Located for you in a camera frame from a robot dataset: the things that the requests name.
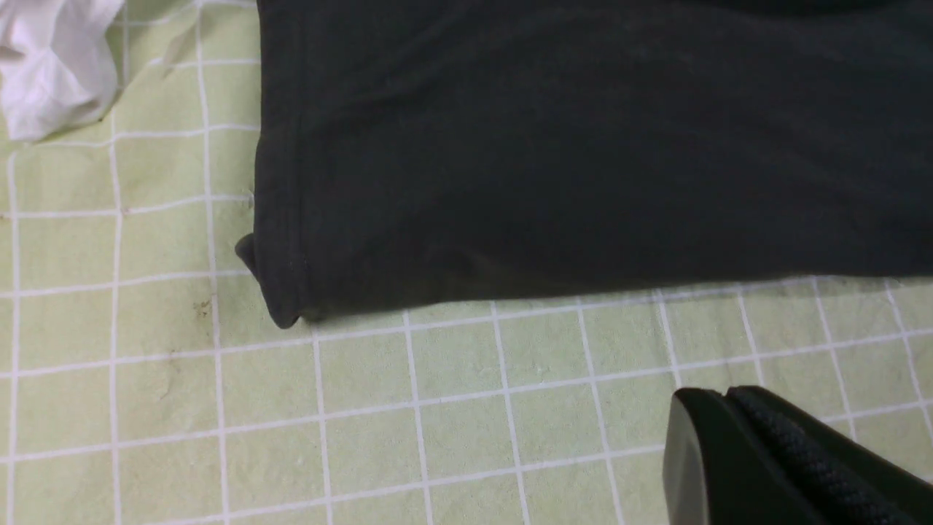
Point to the light green checkered table mat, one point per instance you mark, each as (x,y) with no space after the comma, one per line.
(143,381)

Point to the dark gray long-sleeve shirt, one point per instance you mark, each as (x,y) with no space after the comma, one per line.
(418,152)

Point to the crumpled white cloth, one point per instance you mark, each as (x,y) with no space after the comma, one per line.
(58,71)

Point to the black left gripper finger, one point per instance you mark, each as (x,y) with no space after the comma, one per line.
(747,456)

